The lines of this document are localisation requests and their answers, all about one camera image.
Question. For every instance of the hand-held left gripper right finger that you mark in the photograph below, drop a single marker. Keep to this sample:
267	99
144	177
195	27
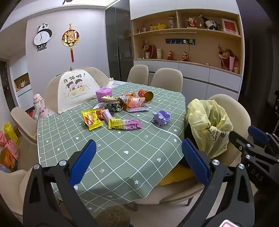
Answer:
195	161

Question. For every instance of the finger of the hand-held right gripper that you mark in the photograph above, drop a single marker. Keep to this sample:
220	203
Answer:
236	137
258	133

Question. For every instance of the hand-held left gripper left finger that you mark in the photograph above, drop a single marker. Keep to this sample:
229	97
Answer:
84	161

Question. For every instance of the black waste bin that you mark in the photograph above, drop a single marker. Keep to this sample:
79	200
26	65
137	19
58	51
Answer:
189	133

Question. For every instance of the yellow plastic bin bag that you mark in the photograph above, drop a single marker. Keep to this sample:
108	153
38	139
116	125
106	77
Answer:
200	117

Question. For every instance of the yellow snack packet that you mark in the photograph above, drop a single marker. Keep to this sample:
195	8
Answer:
91	119

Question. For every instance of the pink stick wrapper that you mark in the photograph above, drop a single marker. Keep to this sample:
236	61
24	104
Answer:
108	114

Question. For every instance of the yellow and purple wrapper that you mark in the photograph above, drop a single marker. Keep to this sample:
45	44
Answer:
124	124

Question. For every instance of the white snack packet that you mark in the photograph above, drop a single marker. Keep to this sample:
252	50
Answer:
99	105

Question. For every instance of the green snack packet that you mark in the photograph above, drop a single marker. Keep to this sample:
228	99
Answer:
113	107

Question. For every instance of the orange snack packet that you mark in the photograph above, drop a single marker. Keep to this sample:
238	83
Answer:
127	95

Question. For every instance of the pink snack wrapper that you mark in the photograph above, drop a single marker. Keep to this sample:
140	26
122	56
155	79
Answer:
136	102

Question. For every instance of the red round tin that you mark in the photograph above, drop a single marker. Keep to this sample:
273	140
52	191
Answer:
143	94

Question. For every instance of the beige dining chair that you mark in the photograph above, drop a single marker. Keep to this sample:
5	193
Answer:
13	192
20	122
235	113
137	74
166	78

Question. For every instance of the yellow seat cushion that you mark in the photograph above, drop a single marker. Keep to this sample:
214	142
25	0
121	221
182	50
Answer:
174	176

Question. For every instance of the green checked tablecloth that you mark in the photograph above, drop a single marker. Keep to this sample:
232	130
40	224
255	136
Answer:
122	152

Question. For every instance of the brown fuzzy slipper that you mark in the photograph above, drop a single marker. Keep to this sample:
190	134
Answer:
113	217

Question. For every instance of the pink water bottle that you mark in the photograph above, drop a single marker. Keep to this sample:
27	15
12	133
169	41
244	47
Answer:
41	109

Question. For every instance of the purple plastic box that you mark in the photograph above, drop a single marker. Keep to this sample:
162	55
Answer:
103	93

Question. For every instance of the white base cabinets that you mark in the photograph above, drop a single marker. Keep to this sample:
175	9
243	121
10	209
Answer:
196	76

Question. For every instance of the beige folding food cover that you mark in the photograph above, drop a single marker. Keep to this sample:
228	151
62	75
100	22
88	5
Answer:
74	87

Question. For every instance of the pink floor bag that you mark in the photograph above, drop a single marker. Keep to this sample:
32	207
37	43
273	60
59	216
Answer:
9	146

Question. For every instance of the yellow floor bag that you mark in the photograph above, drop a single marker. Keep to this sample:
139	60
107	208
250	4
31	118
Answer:
11	133

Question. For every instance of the wrapped pink flower bouquet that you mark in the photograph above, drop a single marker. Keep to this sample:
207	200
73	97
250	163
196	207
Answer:
227	59

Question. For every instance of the small seated figurine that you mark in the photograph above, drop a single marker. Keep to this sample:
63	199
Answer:
184	56
170	55

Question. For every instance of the white cup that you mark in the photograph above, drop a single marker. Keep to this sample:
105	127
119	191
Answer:
159	54

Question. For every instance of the black power strip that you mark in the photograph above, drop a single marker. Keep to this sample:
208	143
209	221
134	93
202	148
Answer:
174	41

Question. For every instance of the panda plush toy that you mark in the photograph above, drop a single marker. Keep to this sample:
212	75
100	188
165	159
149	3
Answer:
211	25

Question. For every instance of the dried flower bouquet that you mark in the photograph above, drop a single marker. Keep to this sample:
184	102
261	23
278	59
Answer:
149	51

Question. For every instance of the dark glass cabinet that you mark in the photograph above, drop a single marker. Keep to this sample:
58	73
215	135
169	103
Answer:
118	43

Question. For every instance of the red figurine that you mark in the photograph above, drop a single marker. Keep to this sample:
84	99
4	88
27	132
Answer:
191	23

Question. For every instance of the glass jar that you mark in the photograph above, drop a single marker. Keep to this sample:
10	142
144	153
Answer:
171	23

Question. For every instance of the wooden wall shelf unit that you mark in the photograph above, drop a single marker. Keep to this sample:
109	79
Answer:
204	43

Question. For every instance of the lit wall niche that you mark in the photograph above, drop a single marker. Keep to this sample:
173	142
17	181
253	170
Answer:
21	82

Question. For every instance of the red picture frame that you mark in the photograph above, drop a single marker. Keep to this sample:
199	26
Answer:
230	26

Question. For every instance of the red and gold wall ornament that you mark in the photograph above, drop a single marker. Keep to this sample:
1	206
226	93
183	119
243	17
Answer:
70	37

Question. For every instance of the panda wall clock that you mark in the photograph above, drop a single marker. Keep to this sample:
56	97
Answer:
42	36

